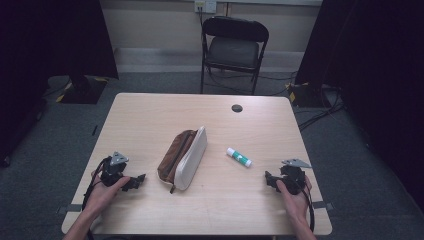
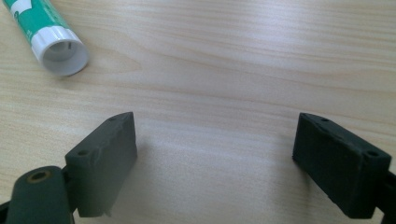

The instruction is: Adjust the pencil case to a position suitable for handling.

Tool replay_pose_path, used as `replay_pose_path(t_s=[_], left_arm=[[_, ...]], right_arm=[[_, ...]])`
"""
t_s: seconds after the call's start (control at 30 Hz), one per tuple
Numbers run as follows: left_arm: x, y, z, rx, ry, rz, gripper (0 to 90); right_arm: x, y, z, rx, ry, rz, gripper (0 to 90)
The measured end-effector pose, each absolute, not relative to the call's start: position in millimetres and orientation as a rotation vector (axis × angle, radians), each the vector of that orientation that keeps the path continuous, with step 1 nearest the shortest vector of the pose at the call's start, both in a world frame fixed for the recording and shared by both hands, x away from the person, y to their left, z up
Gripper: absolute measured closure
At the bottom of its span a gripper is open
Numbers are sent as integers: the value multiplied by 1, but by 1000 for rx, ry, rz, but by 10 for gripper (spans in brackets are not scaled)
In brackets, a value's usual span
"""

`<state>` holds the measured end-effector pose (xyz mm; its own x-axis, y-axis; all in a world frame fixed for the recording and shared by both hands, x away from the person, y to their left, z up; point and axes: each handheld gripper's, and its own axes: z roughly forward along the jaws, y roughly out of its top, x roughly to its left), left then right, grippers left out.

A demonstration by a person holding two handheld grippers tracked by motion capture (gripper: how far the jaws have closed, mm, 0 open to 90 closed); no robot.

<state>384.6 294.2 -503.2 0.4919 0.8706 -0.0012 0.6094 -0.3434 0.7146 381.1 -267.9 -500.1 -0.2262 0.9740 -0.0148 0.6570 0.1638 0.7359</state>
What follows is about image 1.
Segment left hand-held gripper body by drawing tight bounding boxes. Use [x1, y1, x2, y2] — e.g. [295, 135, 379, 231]
[99, 151, 132, 188]

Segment white and green glue stick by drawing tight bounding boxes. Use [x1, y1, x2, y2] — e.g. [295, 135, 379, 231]
[226, 147, 254, 169]

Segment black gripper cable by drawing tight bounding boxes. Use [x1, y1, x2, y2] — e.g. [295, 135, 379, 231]
[301, 185, 316, 233]
[81, 157, 112, 240]

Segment grey tape strip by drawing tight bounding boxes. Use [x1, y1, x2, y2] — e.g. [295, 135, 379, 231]
[55, 203, 83, 215]
[311, 201, 335, 211]

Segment black floor cables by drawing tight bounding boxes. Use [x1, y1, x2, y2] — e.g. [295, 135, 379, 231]
[297, 87, 346, 132]

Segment person's left hand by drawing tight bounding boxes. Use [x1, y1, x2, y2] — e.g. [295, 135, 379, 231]
[82, 175, 132, 218]

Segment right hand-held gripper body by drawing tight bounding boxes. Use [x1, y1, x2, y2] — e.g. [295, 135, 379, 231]
[279, 158, 313, 196]

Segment black stand base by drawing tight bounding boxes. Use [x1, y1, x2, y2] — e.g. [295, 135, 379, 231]
[59, 75, 108, 105]
[287, 81, 332, 109]

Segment black folding chair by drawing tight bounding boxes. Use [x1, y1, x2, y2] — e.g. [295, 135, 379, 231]
[200, 15, 270, 96]

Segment white wall outlet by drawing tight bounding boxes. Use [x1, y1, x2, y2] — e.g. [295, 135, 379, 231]
[194, 0, 218, 15]

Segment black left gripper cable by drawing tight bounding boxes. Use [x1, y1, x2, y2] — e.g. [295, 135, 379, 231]
[81, 157, 112, 240]

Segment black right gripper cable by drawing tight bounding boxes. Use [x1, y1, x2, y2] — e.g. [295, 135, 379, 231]
[301, 185, 316, 233]

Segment brown and white pencil case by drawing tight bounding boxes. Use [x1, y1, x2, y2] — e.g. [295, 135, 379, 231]
[156, 125, 209, 195]

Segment dark curtain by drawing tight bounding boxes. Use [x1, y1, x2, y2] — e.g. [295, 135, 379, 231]
[294, 0, 424, 214]

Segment person's right hand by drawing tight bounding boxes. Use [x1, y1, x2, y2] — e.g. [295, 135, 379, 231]
[275, 175, 313, 222]

